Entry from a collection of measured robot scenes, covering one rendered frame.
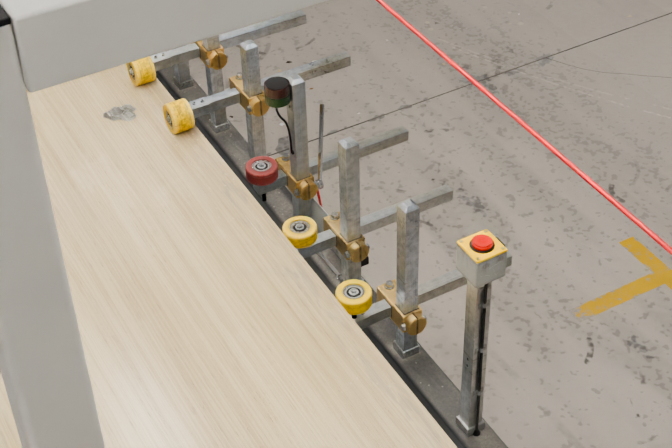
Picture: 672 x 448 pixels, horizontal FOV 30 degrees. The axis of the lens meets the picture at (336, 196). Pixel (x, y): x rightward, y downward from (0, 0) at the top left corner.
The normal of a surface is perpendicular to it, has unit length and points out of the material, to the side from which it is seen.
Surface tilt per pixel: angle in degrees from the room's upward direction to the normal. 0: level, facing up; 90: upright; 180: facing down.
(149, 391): 0
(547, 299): 0
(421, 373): 0
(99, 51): 90
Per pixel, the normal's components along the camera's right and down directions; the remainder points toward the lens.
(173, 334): -0.03, -0.77
